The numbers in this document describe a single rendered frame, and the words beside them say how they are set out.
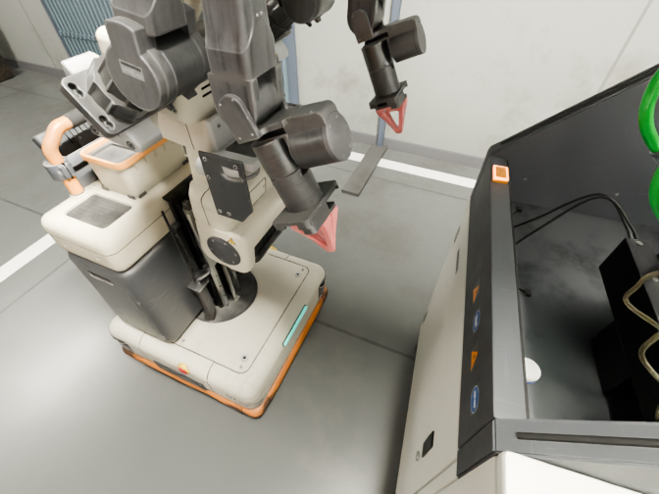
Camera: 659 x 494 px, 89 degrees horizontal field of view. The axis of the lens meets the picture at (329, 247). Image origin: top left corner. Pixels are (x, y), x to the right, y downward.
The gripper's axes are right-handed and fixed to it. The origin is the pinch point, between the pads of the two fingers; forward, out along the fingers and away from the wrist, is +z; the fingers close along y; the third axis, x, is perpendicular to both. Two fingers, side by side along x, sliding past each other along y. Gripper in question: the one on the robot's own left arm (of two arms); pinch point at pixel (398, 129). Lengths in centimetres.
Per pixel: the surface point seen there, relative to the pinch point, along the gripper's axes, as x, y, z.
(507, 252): -23.4, -27.7, 15.6
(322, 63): 102, 160, 1
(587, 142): -37.3, 6.3, 14.7
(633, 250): -41, -22, 20
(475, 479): -21, -63, 22
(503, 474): -25, -64, 14
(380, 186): 65, 110, 78
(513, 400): -25, -54, 17
